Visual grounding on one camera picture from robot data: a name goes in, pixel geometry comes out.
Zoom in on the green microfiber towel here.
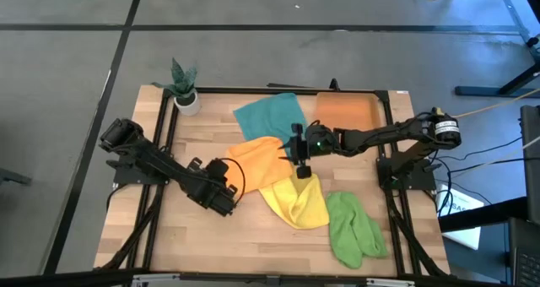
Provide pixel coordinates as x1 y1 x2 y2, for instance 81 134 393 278
324 190 390 270

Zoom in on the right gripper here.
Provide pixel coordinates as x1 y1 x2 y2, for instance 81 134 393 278
277 122 316 180

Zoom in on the black desk leg frame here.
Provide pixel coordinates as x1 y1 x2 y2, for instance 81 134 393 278
454 0 540 98

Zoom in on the yellow floor cable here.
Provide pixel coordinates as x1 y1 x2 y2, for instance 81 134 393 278
453 87 540 120

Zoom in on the black monitor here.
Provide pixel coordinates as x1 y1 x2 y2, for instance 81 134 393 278
520 104 540 225

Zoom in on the teal microfiber towel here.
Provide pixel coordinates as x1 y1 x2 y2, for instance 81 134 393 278
232 92 309 155

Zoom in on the orange microfiber towel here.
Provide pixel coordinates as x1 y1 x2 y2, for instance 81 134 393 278
222 135 295 195

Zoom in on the silver black front rail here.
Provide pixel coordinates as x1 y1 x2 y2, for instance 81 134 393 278
130 272 417 287

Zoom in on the grey chair foot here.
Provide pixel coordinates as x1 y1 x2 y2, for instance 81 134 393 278
0 166 33 187

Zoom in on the black desk bar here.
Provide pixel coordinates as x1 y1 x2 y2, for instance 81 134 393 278
438 196 528 233

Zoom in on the white cardboard box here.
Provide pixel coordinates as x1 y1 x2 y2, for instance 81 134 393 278
435 183 486 251

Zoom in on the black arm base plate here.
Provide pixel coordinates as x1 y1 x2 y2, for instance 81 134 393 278
112 162 170 186
376 156 437 191

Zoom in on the yellow microfiber towel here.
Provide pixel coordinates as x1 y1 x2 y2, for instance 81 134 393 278
257 171 331 230

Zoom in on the black keyboard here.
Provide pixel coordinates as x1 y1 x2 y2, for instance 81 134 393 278
507 217 540 287

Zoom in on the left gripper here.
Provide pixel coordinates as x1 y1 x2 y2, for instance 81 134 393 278
185 155 240 218

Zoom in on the potted plant in white pot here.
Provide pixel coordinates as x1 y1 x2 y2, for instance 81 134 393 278
150 57 203 117

